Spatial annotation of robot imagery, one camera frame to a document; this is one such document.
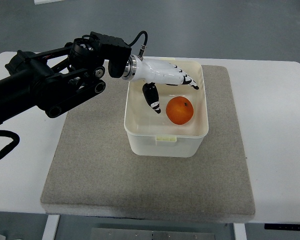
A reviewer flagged white right table leg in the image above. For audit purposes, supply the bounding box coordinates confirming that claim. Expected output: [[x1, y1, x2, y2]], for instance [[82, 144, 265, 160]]
[[233, 223, 247, 240]]

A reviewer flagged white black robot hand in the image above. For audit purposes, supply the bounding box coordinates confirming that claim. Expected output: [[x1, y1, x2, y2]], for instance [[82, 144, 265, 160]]
[[121, 55, 199, 114]]

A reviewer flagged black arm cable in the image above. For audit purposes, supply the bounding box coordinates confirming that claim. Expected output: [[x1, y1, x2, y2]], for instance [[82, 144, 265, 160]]
[[128, 30, 149, 58]]

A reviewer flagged orange fruit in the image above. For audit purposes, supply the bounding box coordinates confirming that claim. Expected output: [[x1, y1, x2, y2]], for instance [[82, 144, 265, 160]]
[[165, 96, 194, 125]]

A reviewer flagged white plastic box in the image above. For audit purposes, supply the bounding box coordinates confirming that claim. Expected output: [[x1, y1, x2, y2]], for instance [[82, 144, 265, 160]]
[[124, 59, 209, 158]]

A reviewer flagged white left table leg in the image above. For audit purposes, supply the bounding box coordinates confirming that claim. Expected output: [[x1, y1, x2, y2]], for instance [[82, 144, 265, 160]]
[[42, 215, 60, 240]]

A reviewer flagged white table leg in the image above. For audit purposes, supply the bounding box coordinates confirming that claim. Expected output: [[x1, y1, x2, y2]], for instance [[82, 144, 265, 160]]
[[42, 215, 60, 240], [233, 223, 247, 240]]

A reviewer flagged black table control panel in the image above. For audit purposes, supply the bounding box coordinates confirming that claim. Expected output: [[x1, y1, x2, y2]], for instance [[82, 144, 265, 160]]
[[264, 223, 300, 231]]

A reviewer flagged white object top edge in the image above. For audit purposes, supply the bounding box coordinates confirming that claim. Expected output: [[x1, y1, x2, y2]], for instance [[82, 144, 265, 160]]
[[34, 0, 62, 5]]

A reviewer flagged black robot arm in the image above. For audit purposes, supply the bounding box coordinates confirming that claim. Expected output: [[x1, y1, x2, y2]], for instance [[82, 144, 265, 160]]
[[0, 32, 132, 125]]

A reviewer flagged grey felt mat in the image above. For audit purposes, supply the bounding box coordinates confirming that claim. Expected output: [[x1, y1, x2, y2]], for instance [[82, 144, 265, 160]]
[[40, 65, 255, 223]]

